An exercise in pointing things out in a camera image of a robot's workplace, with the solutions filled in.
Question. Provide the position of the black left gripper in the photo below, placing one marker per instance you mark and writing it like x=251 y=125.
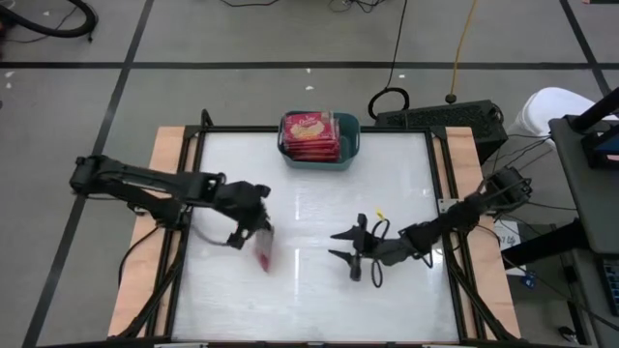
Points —
x=242 y=203

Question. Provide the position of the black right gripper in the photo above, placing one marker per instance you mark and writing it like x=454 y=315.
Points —
x=387 y=249

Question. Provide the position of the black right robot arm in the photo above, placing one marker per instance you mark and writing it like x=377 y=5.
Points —
x=459 y=217

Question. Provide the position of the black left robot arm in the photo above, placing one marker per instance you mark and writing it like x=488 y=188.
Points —
x=145 y=181

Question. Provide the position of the teal plastic basket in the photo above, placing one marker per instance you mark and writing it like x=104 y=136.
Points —
x=349 y=145

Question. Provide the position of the silver metal plate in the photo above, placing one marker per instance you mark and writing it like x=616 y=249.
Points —
x=447 y=205

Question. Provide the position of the white paper sheet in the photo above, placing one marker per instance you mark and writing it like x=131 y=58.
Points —
x=508 y=241

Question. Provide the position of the blue tag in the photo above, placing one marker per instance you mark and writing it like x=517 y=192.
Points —
x=530 y=281

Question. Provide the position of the black desk leg beam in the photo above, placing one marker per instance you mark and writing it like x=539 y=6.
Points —
x=546 y=244

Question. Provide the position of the white chair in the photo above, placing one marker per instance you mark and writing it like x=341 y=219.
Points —
x=551 y=104

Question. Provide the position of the grey desk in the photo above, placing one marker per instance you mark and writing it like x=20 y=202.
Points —
x=595 y=208

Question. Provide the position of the black device with blue screen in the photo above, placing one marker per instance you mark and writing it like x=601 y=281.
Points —
x=592 y=150

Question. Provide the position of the black keyboard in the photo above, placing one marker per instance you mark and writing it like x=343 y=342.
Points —
x=613 y=285

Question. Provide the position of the black metal table frame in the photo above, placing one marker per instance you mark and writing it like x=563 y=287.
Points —
x=232 y=129

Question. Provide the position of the black monitor post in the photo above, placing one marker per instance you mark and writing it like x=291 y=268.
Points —
x=595 y=113

